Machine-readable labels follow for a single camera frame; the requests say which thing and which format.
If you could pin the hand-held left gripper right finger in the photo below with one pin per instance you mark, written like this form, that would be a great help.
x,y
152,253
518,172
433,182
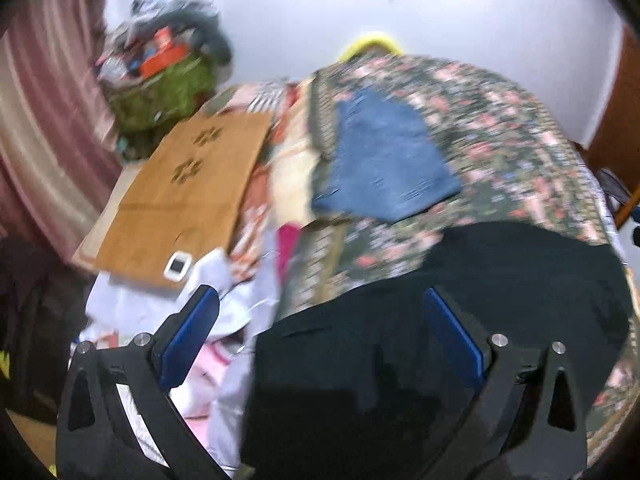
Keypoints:
x,y
452,332

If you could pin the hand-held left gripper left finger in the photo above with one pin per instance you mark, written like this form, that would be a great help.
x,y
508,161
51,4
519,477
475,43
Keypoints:
x,y
192,332

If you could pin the black pants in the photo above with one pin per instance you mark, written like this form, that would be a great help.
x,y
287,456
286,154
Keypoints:
x,y
400,340

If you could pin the small white device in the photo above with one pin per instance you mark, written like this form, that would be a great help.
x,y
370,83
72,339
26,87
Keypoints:
x,y
177,266

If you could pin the pile of light clothes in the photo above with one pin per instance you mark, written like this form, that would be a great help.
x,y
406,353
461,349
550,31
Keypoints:
x,y
240,280

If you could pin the brown cardboard sheet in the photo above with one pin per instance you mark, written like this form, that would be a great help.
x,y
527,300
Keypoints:
x,y
187,190

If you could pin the dark backpack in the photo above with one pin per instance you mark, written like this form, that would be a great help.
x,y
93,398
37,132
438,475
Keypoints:
x,y
37,325

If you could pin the folded blue jeans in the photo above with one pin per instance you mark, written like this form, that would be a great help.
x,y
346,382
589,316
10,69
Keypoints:
x,y
382,160

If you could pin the floral printed blanket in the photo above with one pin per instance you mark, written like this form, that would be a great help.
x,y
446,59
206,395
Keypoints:
x,y
500,130

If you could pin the pink striped curtain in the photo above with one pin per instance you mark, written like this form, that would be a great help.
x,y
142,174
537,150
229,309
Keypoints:
x,y
47,125

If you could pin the green bag of clutter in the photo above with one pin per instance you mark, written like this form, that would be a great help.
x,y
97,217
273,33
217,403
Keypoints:
x,y
160,72

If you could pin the wooden door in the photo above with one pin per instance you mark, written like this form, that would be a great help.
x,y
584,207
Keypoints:
x,y
617,115

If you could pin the yellow round object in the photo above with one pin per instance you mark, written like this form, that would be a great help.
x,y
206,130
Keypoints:
x,y
371,42

